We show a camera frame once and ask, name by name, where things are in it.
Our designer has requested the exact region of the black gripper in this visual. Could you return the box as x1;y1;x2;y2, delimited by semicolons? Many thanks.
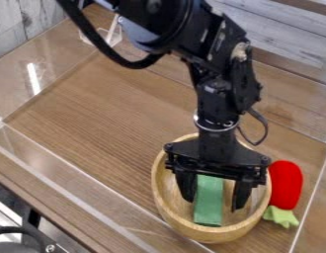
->
163;130;271;211

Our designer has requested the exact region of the green rectangular block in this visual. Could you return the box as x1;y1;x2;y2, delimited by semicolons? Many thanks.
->
194;175;223;227

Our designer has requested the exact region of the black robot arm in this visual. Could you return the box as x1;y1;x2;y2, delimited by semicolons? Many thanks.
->
56;0;271;211

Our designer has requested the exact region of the brown wooden bowl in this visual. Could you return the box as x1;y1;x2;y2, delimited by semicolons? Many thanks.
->
151;131;272;245

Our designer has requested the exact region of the red plush strawberry toy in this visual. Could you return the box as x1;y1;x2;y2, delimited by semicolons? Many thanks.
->
263;160;303;229

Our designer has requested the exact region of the black metal stand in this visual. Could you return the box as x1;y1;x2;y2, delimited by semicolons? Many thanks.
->
23;208;69;253

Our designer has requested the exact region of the clear acrylic corner bracket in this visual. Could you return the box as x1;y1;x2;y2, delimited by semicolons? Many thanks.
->
77;14;123;48

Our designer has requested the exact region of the black cable loop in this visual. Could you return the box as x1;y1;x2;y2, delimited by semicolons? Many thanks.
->
0;225;39;253

